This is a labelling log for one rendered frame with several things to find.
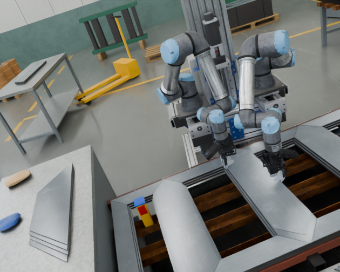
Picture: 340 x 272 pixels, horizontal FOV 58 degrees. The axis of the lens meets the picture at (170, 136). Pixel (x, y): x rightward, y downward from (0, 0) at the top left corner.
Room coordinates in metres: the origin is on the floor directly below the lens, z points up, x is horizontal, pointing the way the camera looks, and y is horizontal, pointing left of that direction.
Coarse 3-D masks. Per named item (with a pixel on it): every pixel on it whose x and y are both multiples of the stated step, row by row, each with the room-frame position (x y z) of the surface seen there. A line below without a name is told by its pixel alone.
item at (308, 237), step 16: (288, 144) 1.43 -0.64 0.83; (320, 160) 1.21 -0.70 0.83; (208, 176) 1.38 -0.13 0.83; (240, 192) 1.18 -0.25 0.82; (128, 208) 1.33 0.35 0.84; (256, 208) 1.03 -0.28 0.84; (160, 224) 1.15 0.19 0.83; (304, 240) 0.79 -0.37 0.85; (320, 240) 0.77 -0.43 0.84; (288, 256) 0.76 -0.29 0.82
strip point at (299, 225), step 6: (300, 216) 0.90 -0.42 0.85; (306, 216) 0.89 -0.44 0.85; (288, 222) 0.89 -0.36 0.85; (294, 222) 0.88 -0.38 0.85; (300, 222) 0.87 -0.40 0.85; (306, 222) 0.86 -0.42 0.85; (276, 228) 0.88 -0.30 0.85; (282, 228) 0.87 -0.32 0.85; (288, 228) 0.86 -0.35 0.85; (294, 228) 0.85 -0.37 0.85; (300, 228) 0.84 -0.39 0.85; (306, 228) 0.84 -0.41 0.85
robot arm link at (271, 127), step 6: (264, 120) 1.15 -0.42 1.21; (270, 120) 1.14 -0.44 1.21; (276, 120) 1.12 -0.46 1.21; (264, 126) 1.13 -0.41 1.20; (270, 126) 1.11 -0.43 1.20; (276, 126) 1.11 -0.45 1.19; (264, 132) 1.13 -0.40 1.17; (270, 132) 1.11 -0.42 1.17; (276, 132) 1.11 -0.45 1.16; (264, 138) 1.14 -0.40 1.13; (270, 138) 1.11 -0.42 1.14; (276, 138) 1.11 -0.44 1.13; (270, 144) 1.11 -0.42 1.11; (276, 144) 1.11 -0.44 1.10
